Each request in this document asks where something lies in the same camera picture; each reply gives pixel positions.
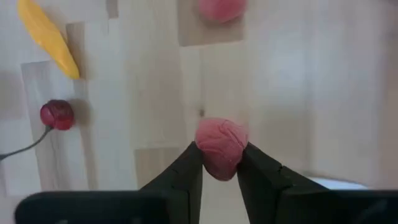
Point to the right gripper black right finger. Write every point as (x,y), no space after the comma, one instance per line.
(311,205)

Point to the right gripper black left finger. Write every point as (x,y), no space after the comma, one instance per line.
(109,208)

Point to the pink toy peach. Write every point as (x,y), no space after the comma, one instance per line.
(222,146)
(222,9)

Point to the dark red toy cherry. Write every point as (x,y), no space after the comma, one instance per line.
(57,114)

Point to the yellow elongated toy fruit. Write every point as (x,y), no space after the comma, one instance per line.
(46,37)

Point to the small white rectangular card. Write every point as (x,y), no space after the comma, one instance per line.
(335,184)

